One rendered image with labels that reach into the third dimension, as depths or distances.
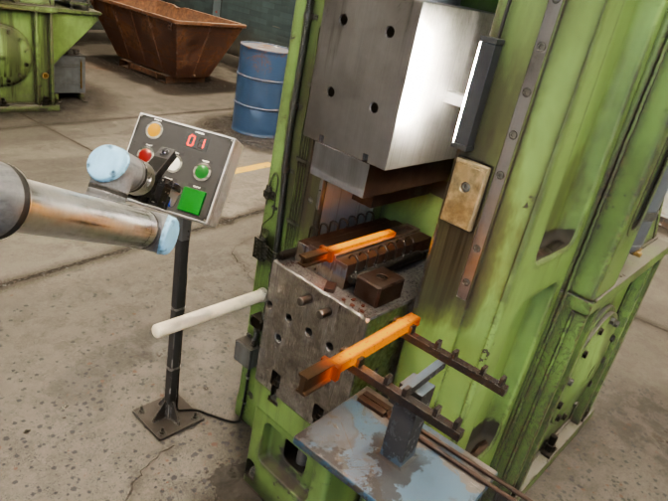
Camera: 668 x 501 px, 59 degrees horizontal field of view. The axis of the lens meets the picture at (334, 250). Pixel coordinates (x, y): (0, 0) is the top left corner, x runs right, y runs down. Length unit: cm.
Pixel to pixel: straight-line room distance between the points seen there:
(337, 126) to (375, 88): 16
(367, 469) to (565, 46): 103
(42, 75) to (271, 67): 217
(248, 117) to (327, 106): 473
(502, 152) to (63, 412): 191
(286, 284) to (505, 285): 62
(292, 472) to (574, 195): 127
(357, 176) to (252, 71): 473
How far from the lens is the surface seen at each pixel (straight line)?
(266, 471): 217
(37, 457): 243
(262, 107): 626
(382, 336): 135
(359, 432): 150
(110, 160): 143
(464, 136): 148
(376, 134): 150
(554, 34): 143
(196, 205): 184
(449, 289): 162
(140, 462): 237
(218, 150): 186
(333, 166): 160
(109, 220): 117
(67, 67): 686
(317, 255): 161
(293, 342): 179
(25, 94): 640
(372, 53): 151
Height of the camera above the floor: 171
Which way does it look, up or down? 25 degrees down
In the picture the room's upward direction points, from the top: 11 degrees clockwise
